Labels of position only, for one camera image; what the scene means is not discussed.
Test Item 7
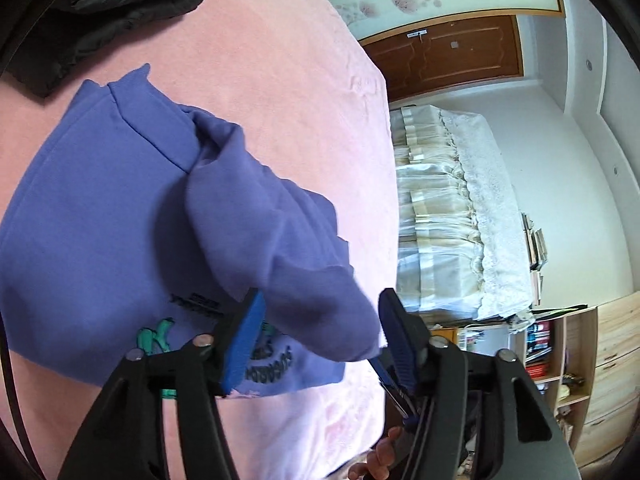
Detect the pink blanket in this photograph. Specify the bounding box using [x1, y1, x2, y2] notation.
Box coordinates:
[0, 0, 402, 480]

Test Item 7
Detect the stack of books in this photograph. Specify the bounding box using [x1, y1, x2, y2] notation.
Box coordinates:
[520, 211, 549, 306]

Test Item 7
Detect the wooden bookshelf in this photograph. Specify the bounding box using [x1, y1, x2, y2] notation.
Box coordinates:
[430, 304, 599, 467]

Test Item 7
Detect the person's right hand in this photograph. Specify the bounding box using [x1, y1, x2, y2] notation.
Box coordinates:
[347, 425, 407, 480]

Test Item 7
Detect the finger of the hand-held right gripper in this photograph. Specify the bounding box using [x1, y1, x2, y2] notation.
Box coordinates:
[371, 356, 420, 420]

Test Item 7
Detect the purple sweatshirt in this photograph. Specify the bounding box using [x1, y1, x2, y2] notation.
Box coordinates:
[0, 63, 387, 401]

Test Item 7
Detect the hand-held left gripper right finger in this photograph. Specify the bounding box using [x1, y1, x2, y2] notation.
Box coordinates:
[377, 287, 585, 480]

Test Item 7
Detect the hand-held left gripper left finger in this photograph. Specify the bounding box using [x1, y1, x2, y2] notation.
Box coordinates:
[57, 288, 267, 480]

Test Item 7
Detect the wooden drawer cabinet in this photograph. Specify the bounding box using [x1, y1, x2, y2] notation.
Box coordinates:
[575, 291, 640, 467]

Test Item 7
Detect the black cable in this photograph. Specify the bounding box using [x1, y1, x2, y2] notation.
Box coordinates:
[0, 310, 37, 473]

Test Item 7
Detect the brown wooden door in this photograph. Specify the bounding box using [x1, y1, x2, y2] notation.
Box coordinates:
[360, 14, 526, 104]

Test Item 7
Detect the row of books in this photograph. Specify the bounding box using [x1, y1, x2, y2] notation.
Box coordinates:
[522, 320, 555, 380]

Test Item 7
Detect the black puffy jacket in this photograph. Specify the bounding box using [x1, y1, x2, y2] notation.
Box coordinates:
[5, 0, 224, 100]

